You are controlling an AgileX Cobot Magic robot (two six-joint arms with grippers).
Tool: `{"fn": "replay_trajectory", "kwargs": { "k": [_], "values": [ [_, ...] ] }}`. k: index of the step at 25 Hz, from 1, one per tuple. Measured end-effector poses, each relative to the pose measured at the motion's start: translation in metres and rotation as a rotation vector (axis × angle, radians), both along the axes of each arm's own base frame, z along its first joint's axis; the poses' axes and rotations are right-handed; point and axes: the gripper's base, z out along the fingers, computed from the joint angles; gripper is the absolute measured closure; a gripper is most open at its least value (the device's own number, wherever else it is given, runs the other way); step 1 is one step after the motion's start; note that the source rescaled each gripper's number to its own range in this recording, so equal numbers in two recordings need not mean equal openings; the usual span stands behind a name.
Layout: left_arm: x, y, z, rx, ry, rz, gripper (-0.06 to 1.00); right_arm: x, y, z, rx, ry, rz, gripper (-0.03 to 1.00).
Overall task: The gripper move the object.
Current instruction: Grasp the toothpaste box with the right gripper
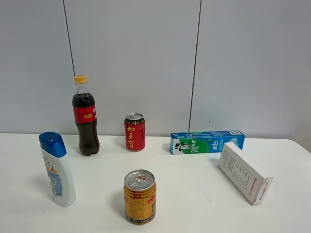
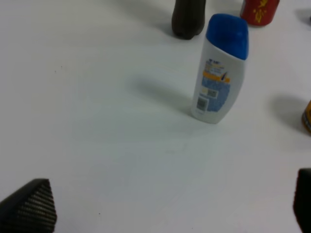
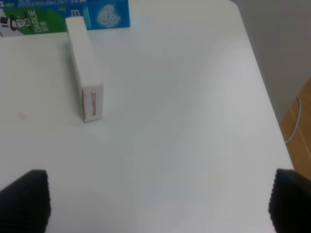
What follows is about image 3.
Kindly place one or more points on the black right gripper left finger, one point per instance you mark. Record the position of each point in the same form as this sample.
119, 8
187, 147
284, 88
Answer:
25, 204

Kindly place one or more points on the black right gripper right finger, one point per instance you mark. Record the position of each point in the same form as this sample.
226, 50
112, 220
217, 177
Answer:
290, 202

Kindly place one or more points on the Darlie toothpaste box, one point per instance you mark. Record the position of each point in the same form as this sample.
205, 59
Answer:
27, 17

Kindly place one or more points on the white Snowhite box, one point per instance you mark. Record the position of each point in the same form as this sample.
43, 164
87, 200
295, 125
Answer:
87, 74

